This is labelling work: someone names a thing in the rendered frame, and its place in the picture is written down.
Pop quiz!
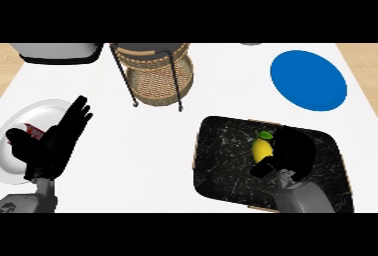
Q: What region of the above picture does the wicker tiered basket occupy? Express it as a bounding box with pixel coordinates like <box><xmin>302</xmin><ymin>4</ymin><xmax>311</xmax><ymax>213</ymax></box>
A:
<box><xmin>108</xmin><ymin>43</ymin><xmax>195</xmax><ymax>112</ymax></box>

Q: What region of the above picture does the white appliance with black base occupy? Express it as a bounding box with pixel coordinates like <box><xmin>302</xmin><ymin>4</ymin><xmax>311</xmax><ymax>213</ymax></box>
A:
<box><xmin>9</xmin><ymin>43</ymin><xmax>105</xmax><ymax>66</ymax></box>

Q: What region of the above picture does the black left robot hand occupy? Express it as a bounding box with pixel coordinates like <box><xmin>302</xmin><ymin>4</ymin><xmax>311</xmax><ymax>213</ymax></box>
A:
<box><xmin>5</xmin><ymin>95</ymin><xmax>95</xmax><ymax>181</ymax></box>

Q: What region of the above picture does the blue round plate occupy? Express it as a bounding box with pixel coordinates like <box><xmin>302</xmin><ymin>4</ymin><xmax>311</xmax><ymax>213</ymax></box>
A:
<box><xmin>269</xmin><ymin>49</ymin><xmax>349</xmax><ymax>112</ymax></box>

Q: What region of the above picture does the white round plate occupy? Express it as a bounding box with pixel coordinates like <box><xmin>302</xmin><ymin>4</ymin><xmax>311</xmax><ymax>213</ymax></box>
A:
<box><xmin>0</xmin><ymin>98</ymin><xmax>74</xmax><ymax>186</ymax></box>

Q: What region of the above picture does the yellow lemon with green leaf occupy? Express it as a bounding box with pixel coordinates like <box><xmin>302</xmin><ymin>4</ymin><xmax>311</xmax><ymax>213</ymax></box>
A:
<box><xmin>251</xmin><ymin>130</ymin><xmax>277</xmax><ymax>164</ymax></box>

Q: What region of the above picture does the black marbled tray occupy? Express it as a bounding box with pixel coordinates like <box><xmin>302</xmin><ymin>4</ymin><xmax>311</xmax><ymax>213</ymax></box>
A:
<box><xmin>192</xmin><ymin>115</ymin><xmax>356</xmax><ymax>214</ymax></box>

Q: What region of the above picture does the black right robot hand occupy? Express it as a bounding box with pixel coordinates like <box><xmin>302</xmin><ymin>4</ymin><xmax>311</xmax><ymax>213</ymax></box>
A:
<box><xmin>249</xmin><ymin>125</ymin><xmax>318</xmax><ymax>179</ymax></box>

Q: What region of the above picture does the red and white can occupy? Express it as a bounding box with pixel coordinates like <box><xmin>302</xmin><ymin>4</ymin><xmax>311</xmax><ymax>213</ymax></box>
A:
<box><xmin>6</xmin><ymin>122</ymin><xmax>48</xmax><ymax>145</ymax></box>

